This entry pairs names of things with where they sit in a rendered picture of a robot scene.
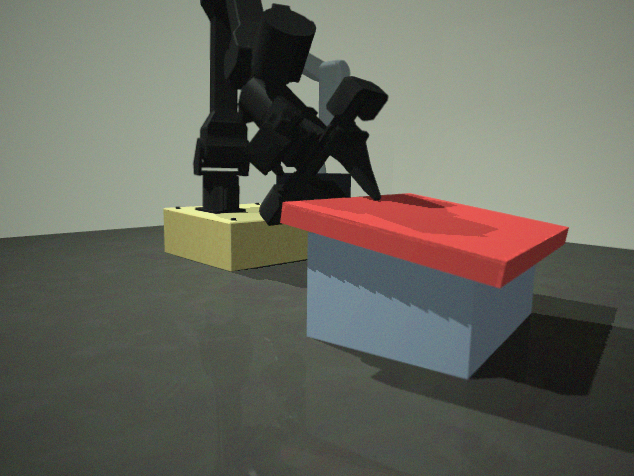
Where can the red box lid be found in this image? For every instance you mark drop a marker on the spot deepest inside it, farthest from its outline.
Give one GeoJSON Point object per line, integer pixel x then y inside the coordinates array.
{"type": "Point", "coordinates": [482, 245]}

